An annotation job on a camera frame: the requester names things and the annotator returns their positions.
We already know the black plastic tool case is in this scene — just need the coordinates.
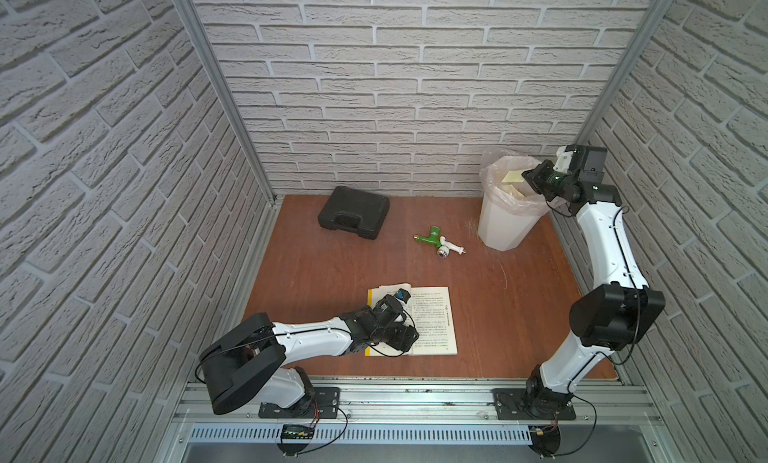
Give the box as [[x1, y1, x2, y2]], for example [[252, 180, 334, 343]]
[[318, 186, 390, 240]]

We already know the left small controller board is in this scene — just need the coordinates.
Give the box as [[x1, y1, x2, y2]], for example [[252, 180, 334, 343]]
[[280, 424, 315, 444]]

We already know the green white toy faucet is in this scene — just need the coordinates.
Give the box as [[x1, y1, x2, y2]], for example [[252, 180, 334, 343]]
[[413, 226, 466, 258]]

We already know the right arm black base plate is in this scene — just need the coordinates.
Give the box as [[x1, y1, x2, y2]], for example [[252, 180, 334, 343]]
[[491, 388, 576, 421]]

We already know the right small controller board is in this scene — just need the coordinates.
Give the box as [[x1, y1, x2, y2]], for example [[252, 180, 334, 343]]
[[528, 425, 561, 458]]

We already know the small controller board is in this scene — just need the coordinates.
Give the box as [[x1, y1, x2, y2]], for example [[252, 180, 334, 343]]
[[528, 425, 561, 458], [280, 424, 315, 444]]

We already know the yellow children's book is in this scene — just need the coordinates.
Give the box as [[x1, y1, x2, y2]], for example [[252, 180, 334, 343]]
[[367, 283, 458, 356]]

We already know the yellow sticky note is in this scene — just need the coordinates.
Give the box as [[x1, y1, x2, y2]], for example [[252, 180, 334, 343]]
[[502, 170, 525, 184]]

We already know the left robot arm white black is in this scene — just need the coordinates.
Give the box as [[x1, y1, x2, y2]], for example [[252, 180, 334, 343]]
[[195, 288, 419, 418]]

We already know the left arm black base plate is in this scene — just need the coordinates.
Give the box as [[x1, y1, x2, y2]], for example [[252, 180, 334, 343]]
[[258, 386, 341, 419]]

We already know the pink plastic bin liner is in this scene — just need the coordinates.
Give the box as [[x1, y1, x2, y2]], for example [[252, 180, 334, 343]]
[[479, 150, 564, 217]]

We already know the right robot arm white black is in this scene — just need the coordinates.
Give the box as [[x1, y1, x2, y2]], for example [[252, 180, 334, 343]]
[[522, 145, 666, 415]]

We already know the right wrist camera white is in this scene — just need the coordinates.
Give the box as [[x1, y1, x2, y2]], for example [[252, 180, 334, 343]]
[[553, 145, 575, 175]]

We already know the white trash bin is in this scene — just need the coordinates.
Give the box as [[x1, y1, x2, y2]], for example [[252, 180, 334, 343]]
[[478, 193, 548, 252]]

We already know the aluminium frame rail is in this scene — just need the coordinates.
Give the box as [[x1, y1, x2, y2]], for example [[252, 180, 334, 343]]
[[173, 375, 667, 428]]

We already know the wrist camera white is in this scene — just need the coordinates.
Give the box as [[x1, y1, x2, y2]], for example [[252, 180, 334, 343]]
[[393, 288, 411, 305], [553, 145, 575, 175]]

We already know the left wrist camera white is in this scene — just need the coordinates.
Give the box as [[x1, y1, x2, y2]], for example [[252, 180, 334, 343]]
[[393, 288, 411, 305]]

